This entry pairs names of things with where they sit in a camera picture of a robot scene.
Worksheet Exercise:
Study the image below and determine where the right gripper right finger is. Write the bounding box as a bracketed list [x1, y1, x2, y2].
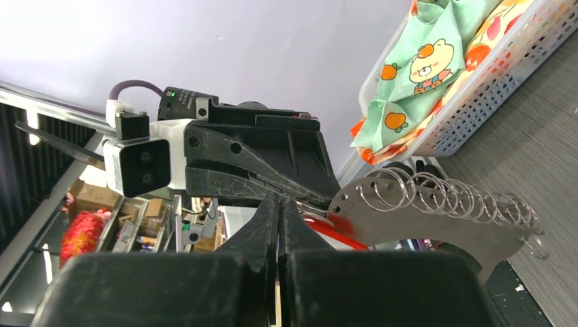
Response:
[279, 201, 494, 326]

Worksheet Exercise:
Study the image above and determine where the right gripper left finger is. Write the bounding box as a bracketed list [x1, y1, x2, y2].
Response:
[32, 193, 279, 326]

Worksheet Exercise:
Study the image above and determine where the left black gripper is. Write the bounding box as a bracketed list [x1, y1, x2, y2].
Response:
[184, 99, 340, 206]

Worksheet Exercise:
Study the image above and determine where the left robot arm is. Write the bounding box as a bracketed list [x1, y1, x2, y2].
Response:
[151, 87, 339, 208]

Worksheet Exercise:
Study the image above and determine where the red mesh bag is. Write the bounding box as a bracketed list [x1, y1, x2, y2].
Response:
[59, 209, 112, 268]

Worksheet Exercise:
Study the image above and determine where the colourful patterned cloth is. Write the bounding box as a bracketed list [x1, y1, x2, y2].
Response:
[350, 0, 531, 165]

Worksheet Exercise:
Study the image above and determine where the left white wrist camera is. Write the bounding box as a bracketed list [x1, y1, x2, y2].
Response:
[102, 99, 192, 198]

